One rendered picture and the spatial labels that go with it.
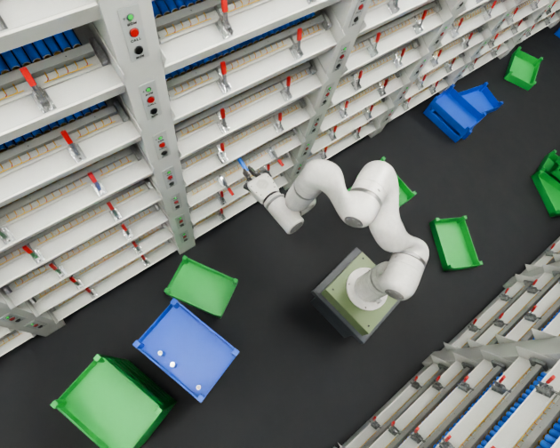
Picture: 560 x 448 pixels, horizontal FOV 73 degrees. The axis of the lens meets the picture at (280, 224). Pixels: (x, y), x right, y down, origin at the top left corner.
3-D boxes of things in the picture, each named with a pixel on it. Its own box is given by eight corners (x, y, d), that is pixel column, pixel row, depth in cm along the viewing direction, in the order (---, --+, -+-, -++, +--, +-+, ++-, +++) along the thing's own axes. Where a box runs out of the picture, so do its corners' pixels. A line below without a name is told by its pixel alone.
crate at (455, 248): (474, 268, 219) (483, 264, 212) (443, 271, 216) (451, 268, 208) (459, 220, 230) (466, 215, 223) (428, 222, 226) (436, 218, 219)
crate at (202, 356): (238, 352, 138) (239, 351, 130) (201, 402, 130) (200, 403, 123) (176, 301, 141) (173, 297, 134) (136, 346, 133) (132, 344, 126)
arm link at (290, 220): (287, 192, 148) (268, 203, 144) (308, 216, 143) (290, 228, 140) (284, 204, 155) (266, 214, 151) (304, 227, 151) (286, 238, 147)
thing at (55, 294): (172, 236, 174) (176, 235, 162) (41, 313, 154) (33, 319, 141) (148, 197, 171) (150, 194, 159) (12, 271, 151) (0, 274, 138)
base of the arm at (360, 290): (395, 295, 168) (416, 286, 151) (364, 319, 161) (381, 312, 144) (369, 260, 172) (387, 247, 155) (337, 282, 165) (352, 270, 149)
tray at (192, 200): (298, 146, 180) (307, 140, 171) (187, 209, 160) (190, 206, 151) (277, 108, 177) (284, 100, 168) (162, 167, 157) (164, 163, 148)
